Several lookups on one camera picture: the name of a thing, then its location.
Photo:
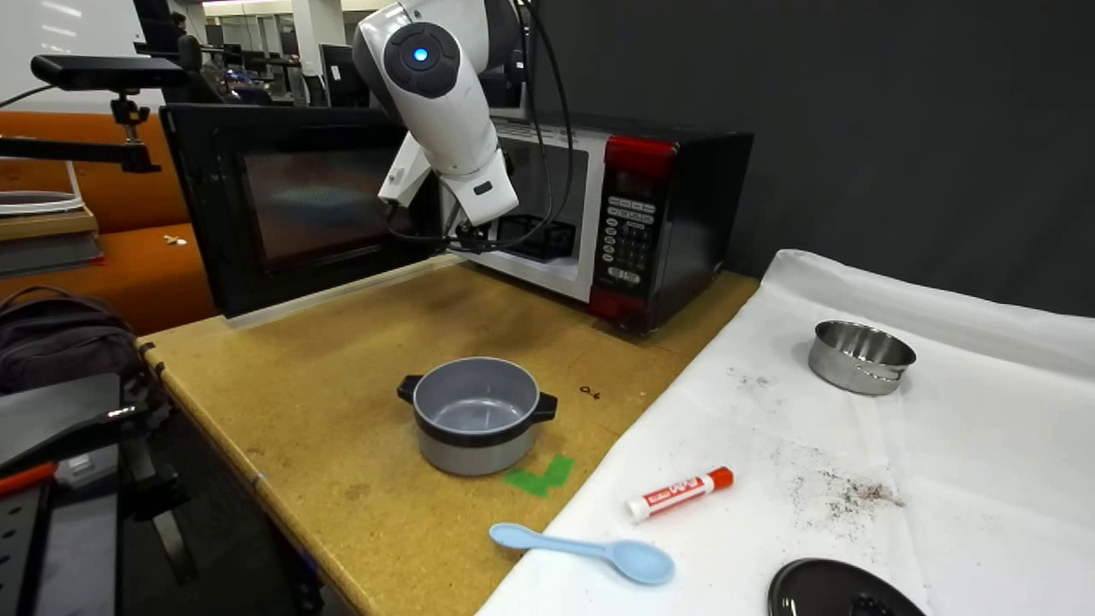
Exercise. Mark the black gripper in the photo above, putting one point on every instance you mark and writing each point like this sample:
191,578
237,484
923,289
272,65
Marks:
476,238

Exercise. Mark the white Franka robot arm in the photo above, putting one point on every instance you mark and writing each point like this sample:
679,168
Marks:
438,105

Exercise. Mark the black microwave oven body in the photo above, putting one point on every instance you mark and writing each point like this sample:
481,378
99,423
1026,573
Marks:
687,215

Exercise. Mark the white marker with red cap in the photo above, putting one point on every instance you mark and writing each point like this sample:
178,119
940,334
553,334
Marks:
671,492

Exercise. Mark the orange sofa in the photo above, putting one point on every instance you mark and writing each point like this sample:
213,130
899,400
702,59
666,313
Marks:
138,276

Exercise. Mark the light blue plastic spoon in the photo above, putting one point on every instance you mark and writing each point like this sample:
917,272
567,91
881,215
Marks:
633,559

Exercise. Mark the round metal bowl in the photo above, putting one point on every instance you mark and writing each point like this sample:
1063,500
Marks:
858,362

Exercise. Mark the stack of books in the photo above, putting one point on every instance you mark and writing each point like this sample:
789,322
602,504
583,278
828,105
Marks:
46,223

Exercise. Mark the black backpack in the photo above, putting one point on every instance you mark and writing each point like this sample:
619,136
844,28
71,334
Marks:
57,335

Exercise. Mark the black round lid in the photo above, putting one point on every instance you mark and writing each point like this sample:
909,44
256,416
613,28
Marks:
838,588

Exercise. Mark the black equipment stand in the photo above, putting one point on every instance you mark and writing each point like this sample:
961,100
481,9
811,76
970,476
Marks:
71,535

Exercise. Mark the white table cloth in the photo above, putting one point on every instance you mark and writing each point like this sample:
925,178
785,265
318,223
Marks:
970,479

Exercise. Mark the black bar camera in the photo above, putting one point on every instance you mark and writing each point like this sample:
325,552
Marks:
103,71

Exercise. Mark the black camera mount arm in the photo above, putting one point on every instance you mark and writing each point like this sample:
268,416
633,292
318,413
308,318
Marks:
71,147

